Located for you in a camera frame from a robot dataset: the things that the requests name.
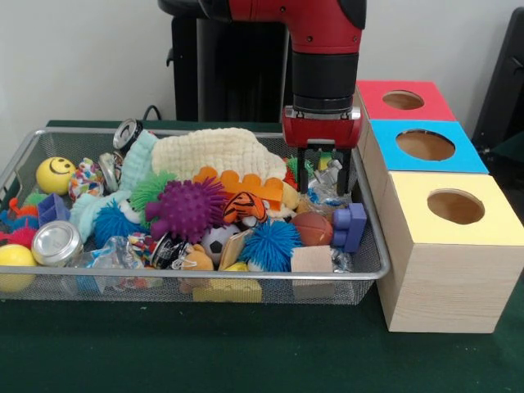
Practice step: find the yellow smiley face ball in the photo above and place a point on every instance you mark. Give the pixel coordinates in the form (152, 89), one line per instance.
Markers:
(55, 174)

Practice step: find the silver metal can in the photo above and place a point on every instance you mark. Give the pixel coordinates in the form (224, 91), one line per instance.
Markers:
(56, 243)

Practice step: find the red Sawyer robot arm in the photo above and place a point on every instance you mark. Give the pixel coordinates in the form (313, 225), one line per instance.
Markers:
(323, 49)

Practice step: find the dark green table cloth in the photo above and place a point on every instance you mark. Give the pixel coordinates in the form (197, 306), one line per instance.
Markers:
(246, 352)

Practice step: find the plain yellow ball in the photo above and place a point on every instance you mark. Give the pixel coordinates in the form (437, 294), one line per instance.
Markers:
(15, 266)

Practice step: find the small brown basketball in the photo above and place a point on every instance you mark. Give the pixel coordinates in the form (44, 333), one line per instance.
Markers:
(313, 229)

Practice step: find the blue spiky ball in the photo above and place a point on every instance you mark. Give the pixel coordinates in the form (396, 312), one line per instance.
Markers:
(270, 244)

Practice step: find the cream knitted cloth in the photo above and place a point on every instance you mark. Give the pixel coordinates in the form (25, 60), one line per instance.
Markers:
(213, 151)

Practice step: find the purple spiky ball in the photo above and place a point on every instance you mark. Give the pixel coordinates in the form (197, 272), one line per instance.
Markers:
(188, 209)

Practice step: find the green spiky ball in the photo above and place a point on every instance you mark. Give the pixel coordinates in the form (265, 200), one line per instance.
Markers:
(151, 188)

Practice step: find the purple toy block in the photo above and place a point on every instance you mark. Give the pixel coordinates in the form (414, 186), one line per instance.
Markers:
(350, 227)

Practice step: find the wooden box with three holes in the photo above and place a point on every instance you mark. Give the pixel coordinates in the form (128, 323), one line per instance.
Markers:
(442, 278)

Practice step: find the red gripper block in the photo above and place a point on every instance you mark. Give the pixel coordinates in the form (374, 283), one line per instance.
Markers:
(321, 127)

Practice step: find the black chair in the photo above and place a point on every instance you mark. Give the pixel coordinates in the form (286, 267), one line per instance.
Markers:
(503, 82)

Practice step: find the orange toy building block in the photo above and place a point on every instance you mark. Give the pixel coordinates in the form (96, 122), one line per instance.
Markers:
(246, 184)

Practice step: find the clear plastic packet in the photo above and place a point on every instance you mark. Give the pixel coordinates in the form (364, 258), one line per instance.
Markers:
(326, 187)

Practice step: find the shallow clear mesh bin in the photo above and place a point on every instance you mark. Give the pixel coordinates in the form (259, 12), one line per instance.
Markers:
(360, 270)

